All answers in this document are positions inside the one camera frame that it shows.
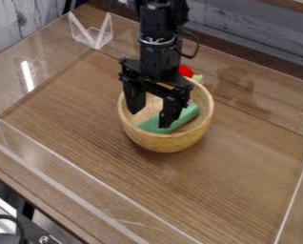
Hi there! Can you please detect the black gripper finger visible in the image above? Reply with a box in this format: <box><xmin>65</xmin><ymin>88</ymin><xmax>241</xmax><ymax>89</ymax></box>
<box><xmin>125</xmin><ymin>81</ymin><xmax>147</xmax><ymax>114</ymax></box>
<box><xmin>159</xmin><ymin>96</ymin><xmax>187</xmax><ymax>129</ymax></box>

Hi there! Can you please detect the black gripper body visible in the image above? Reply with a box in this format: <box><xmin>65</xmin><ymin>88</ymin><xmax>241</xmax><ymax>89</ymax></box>
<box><xmin>121</xmin><ymin>39</ymin><xmax>194</xmax><ymax>103</ymax></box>

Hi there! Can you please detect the green rectangular block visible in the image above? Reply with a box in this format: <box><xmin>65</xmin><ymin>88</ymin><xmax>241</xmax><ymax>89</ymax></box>
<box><xmin>139</xmin><ymin>103</ymin><xmax>201</xmax><ymax>134</ymax></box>

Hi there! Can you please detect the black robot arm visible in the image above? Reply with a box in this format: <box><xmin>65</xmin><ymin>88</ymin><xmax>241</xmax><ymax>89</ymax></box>
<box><xmin>121</xmin><ymin>0</ymin><xmax>199</xmax><ymax>129</ymax></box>

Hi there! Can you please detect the brown wooden bowl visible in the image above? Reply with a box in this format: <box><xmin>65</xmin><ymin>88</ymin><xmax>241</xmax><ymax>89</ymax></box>
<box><xmin>118</xmin><ymin>83</ymin><xmax>214</xmax><ymax>153</ymax></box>

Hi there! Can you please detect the red toy strawberry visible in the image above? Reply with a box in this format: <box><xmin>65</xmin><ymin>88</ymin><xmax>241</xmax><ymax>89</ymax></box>
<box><xmin>179</xmin><ymin>65</ymin><xmax>205</xmax><ymax>84</ymax></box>

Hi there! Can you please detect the black device with logo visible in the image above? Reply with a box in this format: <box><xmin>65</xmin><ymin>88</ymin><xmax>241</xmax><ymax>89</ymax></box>
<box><xmin>16</xmin><ymin>200</ymin><xmax>74</xmax><ymax>244</ymax></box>

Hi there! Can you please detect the clear acrylic corner bracket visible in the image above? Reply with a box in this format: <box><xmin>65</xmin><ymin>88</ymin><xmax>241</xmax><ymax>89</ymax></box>
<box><xmin>69</xmin><ymin>12</ymin><xmax>114</xmax><ymax>50</ymax></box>

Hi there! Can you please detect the clear acrylic enclosure wall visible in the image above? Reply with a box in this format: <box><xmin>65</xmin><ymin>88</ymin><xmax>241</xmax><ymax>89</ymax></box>
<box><xmin>0</xmin><ymin>9</ymin><xmax>303</xmax><ymax>244</ymax></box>

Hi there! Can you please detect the black cable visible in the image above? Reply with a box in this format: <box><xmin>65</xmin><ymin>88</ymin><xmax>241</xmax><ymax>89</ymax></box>
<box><xmin>0</xmin><ymin>213</ymin><xmax>32</xmax><ymax>244</ymax></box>

